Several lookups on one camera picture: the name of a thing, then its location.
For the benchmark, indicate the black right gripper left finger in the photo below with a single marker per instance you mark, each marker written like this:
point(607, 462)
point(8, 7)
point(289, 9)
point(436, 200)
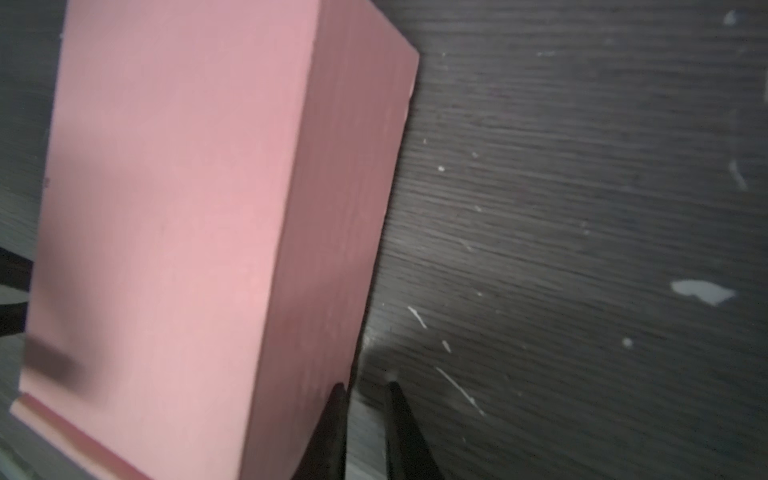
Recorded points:
point(325, 454)

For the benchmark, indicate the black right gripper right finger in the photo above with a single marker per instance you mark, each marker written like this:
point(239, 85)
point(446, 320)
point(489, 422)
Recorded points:
point(408, 455)

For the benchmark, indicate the pink cardboard box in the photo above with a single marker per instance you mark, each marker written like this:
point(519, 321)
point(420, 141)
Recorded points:
point(216, 183)

